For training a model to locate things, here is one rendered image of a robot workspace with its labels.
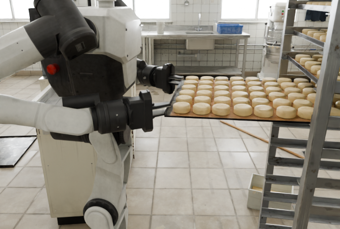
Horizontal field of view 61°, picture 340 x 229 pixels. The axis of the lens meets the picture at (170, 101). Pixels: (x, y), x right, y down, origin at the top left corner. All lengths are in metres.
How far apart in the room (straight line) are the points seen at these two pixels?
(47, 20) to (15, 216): 1.84
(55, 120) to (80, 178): 1.22
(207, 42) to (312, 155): 4.29
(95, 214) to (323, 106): 0.87
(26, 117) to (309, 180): 0.73
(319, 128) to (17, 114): 0.73
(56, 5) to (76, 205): 1.51
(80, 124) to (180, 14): 4.90
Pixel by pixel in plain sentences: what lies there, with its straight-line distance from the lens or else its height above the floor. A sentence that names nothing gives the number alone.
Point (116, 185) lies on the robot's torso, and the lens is 1.15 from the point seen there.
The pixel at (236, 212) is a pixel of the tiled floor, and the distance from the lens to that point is 2.24.
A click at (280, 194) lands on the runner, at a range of 1.43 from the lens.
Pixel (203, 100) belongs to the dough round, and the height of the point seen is 1.15.
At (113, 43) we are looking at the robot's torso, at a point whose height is 1.31.
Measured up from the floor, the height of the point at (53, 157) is 0.54.
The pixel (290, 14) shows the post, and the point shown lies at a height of 1.38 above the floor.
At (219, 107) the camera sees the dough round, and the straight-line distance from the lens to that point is 0.80.
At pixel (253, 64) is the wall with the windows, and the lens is 5.86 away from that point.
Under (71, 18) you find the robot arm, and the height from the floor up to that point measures 1.39.
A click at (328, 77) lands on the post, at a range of 0.75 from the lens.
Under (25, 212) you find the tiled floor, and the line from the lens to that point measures 2.42.
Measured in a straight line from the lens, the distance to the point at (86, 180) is 1.94.
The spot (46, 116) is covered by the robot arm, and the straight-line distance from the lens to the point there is 0.74.
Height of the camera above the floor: 1.43
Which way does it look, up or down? 20 degrees down
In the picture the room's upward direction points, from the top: straight up
